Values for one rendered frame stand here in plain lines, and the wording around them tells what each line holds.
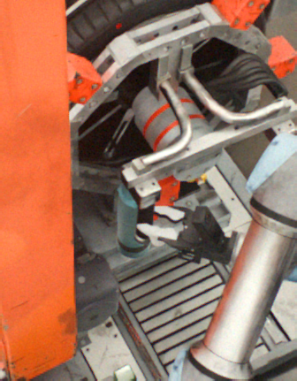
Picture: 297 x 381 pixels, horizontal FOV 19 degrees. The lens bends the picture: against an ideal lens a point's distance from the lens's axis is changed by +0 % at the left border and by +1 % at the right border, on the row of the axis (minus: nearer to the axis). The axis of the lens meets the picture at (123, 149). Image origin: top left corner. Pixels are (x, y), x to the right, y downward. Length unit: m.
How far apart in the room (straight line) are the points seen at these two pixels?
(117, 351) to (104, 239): 0.32
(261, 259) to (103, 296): 0.92
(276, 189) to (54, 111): 0.39
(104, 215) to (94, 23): 0.91
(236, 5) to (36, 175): 0.71
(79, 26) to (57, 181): 0.50
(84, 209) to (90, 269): 0.34
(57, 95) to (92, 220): 1.39
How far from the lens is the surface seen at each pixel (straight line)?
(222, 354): 1.57
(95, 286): 2.36
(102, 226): 2.65
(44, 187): 1.48
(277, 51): 2.22
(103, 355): 2.64
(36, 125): 1.33
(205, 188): 2.84
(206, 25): 1.93
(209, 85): 2.00
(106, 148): 2.28
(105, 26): 1.89
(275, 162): 1.46
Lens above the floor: 2.52
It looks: 55 degrees down
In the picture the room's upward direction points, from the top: 3 degrees clockwise
